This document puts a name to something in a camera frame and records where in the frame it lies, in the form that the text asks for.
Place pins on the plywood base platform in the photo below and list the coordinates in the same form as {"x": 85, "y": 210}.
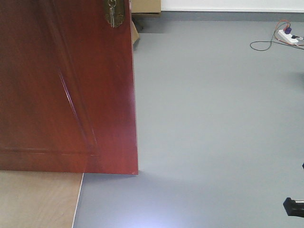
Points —
{"x": 39, "y": 199}

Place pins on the brown wooden door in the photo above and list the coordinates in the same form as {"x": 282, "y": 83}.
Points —
{"x": 67, "y": 101}

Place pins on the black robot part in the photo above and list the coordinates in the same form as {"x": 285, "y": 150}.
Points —
{"x": 294, "y": 207}

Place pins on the white power strip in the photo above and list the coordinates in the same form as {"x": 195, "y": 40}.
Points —
{"x": 287, "y": 37}

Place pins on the brass door lock plate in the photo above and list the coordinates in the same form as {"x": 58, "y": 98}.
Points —
{"x": 114, "y": 12}

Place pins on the brown cardboard box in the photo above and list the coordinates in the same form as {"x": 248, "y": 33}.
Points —
{"x": 143, "y": 8}

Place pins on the purple plug adapter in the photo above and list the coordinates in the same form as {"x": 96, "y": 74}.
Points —
{"x": 288, "y": 30}

